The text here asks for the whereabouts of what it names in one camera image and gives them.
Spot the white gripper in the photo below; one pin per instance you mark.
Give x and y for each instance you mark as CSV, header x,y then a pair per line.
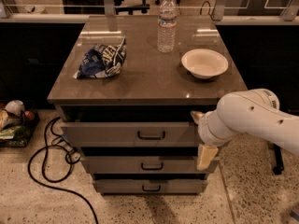
x,y
205,131

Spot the grey top drawer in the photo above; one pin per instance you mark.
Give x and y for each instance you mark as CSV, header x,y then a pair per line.
x,y
131,134

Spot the grey drawer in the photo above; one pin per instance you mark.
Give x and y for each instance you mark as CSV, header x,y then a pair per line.
x,y
131,134
145,165
130,186

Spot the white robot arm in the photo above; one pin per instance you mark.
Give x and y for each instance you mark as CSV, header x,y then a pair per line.
x,y
255,112

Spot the grey drawer cabinet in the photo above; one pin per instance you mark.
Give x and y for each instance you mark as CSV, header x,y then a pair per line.
x,y
151,87

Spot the grey middle drawer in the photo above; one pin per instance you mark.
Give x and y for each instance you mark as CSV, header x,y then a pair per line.
x,y
145,165

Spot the grey bottom drawer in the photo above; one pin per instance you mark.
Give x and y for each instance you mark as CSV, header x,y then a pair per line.
x,y
130,186

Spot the white bowl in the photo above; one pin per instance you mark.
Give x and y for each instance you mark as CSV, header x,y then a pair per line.
x,y
204,63

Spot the black stand with wheel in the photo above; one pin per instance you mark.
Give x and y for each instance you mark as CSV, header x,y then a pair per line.
x,y
279,167

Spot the clear plastic water bottle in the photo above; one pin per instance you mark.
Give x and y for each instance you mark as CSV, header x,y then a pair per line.
x,y
167,21

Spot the blue crumpled chip bag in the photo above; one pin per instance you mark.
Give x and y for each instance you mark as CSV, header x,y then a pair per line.
x,y
102,61

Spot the black tray with objects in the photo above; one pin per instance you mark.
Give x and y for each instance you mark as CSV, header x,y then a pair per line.
x,y
17,124

